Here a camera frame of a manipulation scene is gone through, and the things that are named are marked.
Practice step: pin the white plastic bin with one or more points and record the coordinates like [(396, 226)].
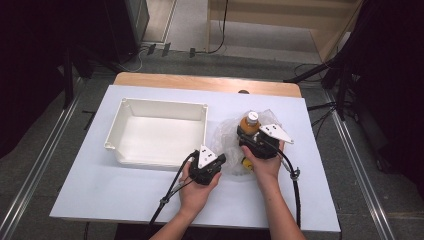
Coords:
[(160, 140)]

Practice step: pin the orange bottle with white cap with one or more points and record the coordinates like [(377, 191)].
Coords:
[(250, 124)]

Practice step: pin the clear plastic bag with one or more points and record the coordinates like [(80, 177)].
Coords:
[(226, 140)]

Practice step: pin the person's right hand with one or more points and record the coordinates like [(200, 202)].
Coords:
[(266, 166)]

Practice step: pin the white board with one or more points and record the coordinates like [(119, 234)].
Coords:
[(133, 200)]

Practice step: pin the small dark round object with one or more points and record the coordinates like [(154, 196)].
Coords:
[(243, 91)]

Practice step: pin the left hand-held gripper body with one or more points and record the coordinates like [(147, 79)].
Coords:
[(206, 165)]

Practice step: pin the wooden shelf unit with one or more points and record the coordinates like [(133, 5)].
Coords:
[(283, 20)]

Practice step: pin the black power plug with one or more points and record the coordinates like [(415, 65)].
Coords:
[(151, 49), (192, 52)]

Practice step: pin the black tripod stand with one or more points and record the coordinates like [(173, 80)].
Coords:
[(341, 86)]

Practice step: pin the metal floor rail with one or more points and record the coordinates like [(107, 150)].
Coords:
[(40, 160), (360, 166)]

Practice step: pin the dark cabinet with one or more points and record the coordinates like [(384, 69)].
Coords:
[(126, 26)]

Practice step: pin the person's left hand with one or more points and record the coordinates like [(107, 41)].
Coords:
[(196, 193)]

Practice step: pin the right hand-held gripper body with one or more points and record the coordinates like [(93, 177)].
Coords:
[(266, 145)]

